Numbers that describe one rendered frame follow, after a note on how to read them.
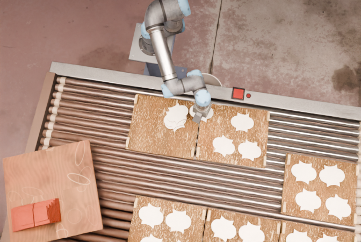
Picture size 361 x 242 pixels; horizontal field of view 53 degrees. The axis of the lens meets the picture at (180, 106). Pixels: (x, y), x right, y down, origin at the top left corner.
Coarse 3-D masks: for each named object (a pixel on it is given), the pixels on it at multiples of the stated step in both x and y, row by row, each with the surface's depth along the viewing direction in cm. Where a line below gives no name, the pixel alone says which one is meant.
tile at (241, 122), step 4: (236, 116) 221; (240, 116) 221; (244, 116) 221; (248, 116) 221; (232, 120) 220; (236, 120) 220; (240, 120) 220; (244, 120) 220; (248, 120) 220; (252, 120) 220; (232, 124) 220; (236, 124) 220; (240, 124) 220; (244, 124) 219; (248, 124) 219; (252, 124) 219; (236, 128) 219; (240, 128) 219; (244, 128) 219; (248, 128) 219
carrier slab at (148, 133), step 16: (144, 96) 227; (144, 112) 224; (160, 112) 224; (144, 128) 222; (160, 128) 221; (192, 128) 221; (144, 144) 219; (160, 144) 219; (176, 144) 219; (192, 144) 218
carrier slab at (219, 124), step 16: (224, 112) 223; (240, 112) 222; (256, 112) 222; (208, 128) 221; (224, 128) 220; (256, 128) 220; (208, 144) 218; (208, 160) 216; (224, 160) 215; (240, 160) 215; (256, 160) 215
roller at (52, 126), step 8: (48, 128) 226; (56, 128) 225; (64, 128) 225; (72, 128) 224; (80, 128) 225; (96, 136) 224; (104, 136) 223; (112, 136) 223; (120, 136) 222; (272, 160) 216; (280, 160) 216; (360, 176) 212
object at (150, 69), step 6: (174, 36) 244; (132, 60) 242; (150, 66) 263; (156, 66) 260; (174, 66) 330; (144, 72) 329; (150, 72) 278; (156, 72) 272; (180, 72) 328; (180, 78) 327
